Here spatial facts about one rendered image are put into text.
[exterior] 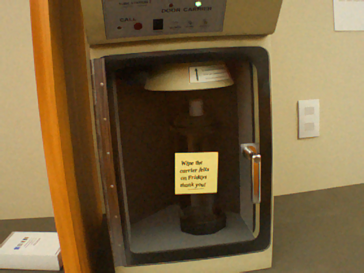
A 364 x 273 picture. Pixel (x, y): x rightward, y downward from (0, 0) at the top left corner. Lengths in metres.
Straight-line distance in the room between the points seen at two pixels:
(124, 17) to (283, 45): 0.67
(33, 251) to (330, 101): 0.93
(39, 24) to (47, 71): 0.07
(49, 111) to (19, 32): 0.57
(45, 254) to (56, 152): 0.34
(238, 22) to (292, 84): 0.58
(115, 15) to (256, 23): 0.23
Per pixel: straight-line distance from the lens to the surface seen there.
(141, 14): 0.67
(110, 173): 0.76
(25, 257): 0.97
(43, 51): 0.66
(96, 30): 0.69
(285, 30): 1.24
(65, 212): 0.71
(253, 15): 0.71
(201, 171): 0.76
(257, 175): 0.74
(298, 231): 1.06
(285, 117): 1.26
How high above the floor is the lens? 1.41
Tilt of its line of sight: 13 degrees down
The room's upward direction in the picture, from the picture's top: 4 degrees counter-clockwise
